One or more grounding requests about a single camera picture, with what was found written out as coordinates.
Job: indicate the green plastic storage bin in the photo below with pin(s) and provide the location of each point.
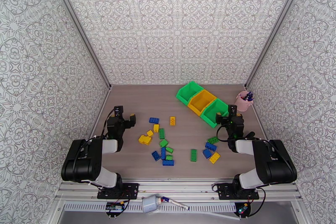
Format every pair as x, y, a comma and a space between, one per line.
189, 92
214, 113

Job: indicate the small yellow lego brick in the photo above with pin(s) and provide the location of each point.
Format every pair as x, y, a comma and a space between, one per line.
156, 128
150, 133
142, 139
148, 141

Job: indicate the green lego brick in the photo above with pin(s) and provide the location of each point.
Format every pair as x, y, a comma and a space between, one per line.
163, 143
169, 149
194, 155
169, 157
161, 133
213, 140

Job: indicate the yellow plastic storage bin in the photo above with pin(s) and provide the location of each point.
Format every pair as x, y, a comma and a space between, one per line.
202, 102

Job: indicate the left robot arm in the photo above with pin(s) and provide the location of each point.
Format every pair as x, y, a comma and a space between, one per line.
81, 160

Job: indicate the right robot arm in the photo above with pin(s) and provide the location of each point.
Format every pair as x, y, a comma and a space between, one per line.
275, 162

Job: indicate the pink cup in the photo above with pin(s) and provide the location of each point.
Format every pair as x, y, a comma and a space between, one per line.
242, 105

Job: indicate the black pen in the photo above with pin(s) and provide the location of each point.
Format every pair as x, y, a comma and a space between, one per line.
245, 97

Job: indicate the blue pen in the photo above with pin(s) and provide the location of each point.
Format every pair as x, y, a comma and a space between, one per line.
250, 95

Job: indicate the small circuit board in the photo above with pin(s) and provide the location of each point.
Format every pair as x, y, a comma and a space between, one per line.
242, 208
114, 206

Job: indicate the white cylindrical device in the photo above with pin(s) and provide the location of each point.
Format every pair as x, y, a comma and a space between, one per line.
149, 204

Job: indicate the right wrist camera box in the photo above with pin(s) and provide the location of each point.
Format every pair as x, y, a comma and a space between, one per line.
232, 110

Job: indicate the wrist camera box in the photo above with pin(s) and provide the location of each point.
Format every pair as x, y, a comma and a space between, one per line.
119, 111
232, 110

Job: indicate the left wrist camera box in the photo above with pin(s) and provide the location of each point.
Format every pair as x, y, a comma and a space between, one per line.
119, 111

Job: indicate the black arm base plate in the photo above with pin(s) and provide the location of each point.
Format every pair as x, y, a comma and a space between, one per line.
130, 190
225, 191

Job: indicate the aluminium mounting rail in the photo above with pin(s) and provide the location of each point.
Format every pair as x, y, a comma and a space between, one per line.
183, 186

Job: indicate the aluminium frame post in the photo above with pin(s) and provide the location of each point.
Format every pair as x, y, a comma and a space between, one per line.
80, 27
275, 27

